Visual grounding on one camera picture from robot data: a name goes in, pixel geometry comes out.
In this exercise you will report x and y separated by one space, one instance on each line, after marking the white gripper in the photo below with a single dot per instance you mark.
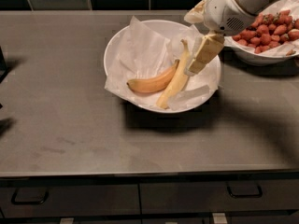
220 11

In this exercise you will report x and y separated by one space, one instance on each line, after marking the pale yellow banana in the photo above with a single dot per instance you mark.
179 79

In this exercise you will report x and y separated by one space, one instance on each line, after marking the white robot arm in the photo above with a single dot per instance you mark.
221 18

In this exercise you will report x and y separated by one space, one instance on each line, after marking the white bowl with bananas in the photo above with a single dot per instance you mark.
155 28

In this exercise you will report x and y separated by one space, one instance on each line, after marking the orange-yellow banana left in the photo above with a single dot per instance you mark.
153 84

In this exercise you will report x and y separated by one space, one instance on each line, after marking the white bowl with strawberries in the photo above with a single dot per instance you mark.
264 58

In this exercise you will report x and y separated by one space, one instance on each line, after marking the pile of red strawberries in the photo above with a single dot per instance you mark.
269 31

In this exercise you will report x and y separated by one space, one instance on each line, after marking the white paper under strawberries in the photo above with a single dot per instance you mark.
280 50

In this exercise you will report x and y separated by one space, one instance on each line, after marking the right dark drawer front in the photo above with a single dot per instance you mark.
203 197

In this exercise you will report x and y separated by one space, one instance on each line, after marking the dark drawer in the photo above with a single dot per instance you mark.
76 201
203 197

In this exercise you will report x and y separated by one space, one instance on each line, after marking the dark object at left edge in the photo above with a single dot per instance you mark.
3 66

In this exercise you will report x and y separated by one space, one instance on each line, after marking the left dark drawer front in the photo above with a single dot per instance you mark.
76 201

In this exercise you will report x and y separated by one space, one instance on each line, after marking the right black drawer handle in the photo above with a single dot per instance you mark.
244 190

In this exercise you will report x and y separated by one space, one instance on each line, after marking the black drawer handle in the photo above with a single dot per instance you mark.
29 196
244 190

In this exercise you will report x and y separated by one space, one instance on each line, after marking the left black drawer handle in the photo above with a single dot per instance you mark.
29 196

